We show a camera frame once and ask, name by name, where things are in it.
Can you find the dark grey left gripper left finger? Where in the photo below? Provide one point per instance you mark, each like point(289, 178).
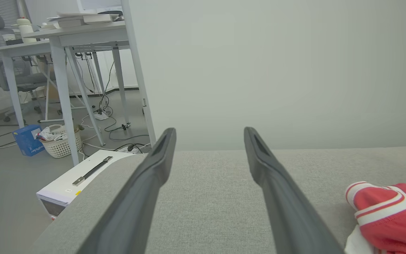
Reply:
point(143, 197)

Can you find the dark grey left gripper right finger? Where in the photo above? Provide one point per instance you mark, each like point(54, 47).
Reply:
point(284, 204)

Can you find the red and white basketball jersey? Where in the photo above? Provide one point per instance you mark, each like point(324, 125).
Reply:
point(389, 211)

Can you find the white power strip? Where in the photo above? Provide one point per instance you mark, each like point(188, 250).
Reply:
point(101, 115)

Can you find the white perforated laundry basket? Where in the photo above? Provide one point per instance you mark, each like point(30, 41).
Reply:
point(63, 148)

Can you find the clothes pile in basket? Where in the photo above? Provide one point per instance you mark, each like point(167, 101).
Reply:
point(49, 134)

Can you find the blue cardboard box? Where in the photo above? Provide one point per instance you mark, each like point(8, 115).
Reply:
point(26, 141)

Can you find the white desk with slanted legs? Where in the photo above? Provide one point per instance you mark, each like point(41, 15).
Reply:
point(83, 35)

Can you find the stack of books and papers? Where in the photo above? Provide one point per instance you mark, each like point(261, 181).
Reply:
point(79, 19)

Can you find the white desk with straight legs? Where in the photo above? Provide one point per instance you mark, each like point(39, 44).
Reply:
point(19, 49)

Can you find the white bottle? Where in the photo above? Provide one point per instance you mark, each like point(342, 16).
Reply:
point(26, 30)

